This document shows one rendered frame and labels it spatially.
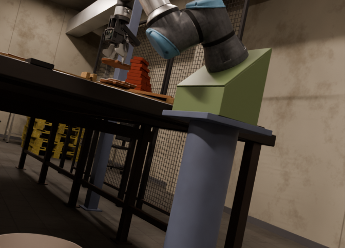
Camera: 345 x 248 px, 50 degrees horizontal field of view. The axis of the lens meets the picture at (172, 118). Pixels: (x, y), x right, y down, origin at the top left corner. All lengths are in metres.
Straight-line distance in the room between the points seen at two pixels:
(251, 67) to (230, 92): 0.12
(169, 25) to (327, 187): 3.36
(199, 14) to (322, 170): 3.33
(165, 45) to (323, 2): 3.99
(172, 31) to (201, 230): 0.62
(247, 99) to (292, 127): 3.51
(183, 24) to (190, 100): 0.24
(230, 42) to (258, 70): 0.13
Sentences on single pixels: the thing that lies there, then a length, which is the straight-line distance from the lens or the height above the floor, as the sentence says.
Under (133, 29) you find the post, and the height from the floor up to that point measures 1.77.
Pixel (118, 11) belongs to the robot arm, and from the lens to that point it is 1.69.
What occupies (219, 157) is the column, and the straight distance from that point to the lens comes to 1.18.
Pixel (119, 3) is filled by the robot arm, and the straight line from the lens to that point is 1.70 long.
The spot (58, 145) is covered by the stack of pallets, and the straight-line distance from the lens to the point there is 7.81.
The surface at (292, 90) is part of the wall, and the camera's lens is 4.82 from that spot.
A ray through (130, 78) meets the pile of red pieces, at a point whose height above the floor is 1.14.
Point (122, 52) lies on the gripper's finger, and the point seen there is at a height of 1.10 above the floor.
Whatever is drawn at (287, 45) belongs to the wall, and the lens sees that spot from 5.12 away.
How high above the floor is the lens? 0.76
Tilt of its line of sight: 4 degrees up
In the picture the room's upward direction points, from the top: 12 degrees clockwise
